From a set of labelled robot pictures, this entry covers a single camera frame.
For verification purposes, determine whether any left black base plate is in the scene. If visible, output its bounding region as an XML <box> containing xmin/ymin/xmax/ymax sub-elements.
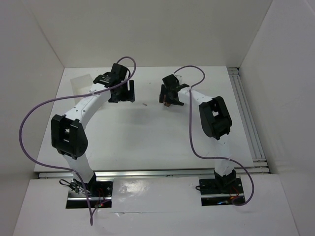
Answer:
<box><xmin>65</xmin><ymin>180</ymin><xmax>113</xmax><ymax>200</ymax></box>

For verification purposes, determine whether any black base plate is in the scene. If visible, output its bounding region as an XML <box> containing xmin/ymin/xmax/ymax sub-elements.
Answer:
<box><xmin>195</xmin><ymin>178</ymin><xmax>244</xmax><ymax>196</ymax></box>
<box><xmin>65</xmin><ymin>180</ymin><xmax>113</xmax><ymax>200</ymax></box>

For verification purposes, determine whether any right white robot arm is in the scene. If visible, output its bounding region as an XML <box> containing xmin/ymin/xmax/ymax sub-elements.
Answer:
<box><xmin>159</xmin><ymin>74</ymin><xmax>236</xmax><ymax>193</ymax></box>

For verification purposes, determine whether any aluminium front rail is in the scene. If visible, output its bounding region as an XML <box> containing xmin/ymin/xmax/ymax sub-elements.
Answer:
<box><xmin>39</xmin><ymin>166</ymin><xmax>270</xmax><ymax>179</ymax></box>

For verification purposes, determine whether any white cardboard box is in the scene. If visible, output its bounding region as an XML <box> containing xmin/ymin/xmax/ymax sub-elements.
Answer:
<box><xmin>70</xmin><ymin>74</ymin><xmax>93</xmax><ymax>95</ymax></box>

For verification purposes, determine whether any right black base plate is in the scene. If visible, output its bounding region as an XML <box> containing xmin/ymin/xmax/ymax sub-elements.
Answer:
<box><xmin>195</xmin><ymin>178</ymin><xmax>244</xmax><ymax>196</ymax></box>

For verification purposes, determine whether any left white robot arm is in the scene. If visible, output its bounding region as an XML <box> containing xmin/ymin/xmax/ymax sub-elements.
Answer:
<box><xmin>51</xmin><ymin>63</ymin><xmax>135</xmax><ymax>195</ymax></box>

